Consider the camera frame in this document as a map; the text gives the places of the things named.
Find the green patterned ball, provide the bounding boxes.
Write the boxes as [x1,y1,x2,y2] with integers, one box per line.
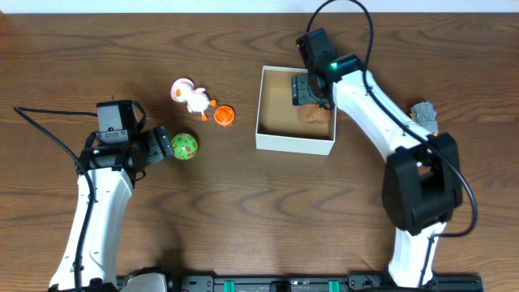
[171,133,199,160]

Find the yellow grey toy truck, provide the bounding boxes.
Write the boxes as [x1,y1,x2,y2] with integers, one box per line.
[410,101,439,135]

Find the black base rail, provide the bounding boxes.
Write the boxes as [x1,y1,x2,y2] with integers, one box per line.
[115,272,483,292]

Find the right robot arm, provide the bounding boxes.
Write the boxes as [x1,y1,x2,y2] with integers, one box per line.
[293,53,462,288]

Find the white pink duck toy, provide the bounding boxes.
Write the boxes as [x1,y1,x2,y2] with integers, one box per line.
[170,78,217,122]

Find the brown plush toy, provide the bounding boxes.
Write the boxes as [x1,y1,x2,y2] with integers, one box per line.
[298,104,331,124]

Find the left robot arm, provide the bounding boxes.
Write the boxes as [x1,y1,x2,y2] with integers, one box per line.
[49,125,174,291]

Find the white cardboard box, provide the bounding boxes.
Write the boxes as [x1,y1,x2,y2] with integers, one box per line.
[255,66,337,156]

